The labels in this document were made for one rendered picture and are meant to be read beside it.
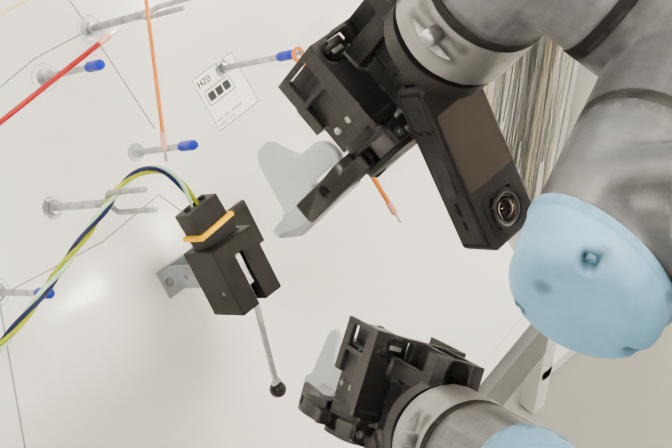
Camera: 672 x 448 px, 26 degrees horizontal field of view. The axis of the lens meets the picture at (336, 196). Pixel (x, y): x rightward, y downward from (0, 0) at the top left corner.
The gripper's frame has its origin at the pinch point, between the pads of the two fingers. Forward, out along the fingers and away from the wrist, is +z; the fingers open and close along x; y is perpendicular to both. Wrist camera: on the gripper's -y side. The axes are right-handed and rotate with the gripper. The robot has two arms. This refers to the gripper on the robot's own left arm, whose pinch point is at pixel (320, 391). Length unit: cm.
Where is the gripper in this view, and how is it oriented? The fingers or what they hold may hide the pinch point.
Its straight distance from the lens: 113.6
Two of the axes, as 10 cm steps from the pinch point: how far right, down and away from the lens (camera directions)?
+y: 3.0, -9.6, -0.2
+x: -8.8, -2.7, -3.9
